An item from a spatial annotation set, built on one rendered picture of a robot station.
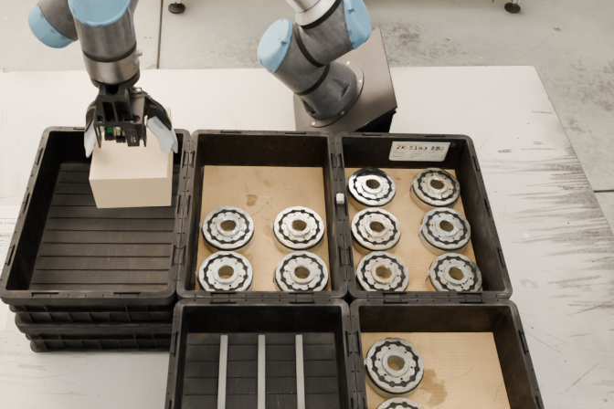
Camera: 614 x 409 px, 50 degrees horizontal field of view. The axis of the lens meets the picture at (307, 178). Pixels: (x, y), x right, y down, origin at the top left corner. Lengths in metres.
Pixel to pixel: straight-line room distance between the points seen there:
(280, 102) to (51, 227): 0.70
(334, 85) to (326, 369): 0.67
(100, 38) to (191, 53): 2.12
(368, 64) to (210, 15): 1.72
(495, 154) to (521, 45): 1.62
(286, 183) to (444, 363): 0.50
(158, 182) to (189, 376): 0.35
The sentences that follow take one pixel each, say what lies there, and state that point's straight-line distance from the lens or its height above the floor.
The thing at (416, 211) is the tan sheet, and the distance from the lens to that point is 1.43.
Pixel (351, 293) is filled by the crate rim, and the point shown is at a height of 0.93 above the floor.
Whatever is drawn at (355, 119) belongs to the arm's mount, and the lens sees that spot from 1.53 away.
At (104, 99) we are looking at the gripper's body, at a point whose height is 1.29.
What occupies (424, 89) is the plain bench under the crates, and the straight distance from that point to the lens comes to 1.90.
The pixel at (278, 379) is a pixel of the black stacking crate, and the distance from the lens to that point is 1.21.
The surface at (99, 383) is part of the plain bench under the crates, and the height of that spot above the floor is 0.70.
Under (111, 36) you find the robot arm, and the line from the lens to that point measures 0.91.
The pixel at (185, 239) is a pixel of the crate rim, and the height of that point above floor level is 0.93.
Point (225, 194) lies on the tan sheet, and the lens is 1.42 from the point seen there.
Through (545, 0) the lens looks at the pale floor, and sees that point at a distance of 3.71.
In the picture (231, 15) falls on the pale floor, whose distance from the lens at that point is 3.24.
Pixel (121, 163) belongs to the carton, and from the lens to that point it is 1.11.
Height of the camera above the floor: 1.95
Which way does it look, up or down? 51 degrees down
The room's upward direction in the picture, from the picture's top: 6 degrees clockwise
